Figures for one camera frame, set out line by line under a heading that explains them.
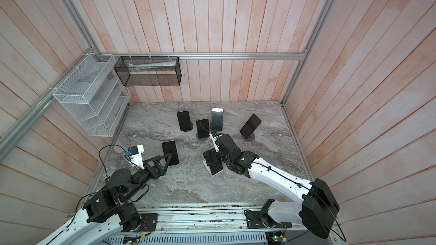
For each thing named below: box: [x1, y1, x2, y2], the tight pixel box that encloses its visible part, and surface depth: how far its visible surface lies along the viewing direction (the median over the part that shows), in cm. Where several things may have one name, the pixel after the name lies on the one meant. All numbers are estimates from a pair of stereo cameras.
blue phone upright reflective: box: [211, 107, 224, 132], surface depth 104 cm
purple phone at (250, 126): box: [239, 113, 262, 139], surface depth 97 cm
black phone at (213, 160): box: [202, 148, 224, 176], surface depth 71 cm
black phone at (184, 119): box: [176, 110, 192, 132], surface depth 100 cm
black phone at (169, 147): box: [161, 140, 179, 167], surface depth 88 cm
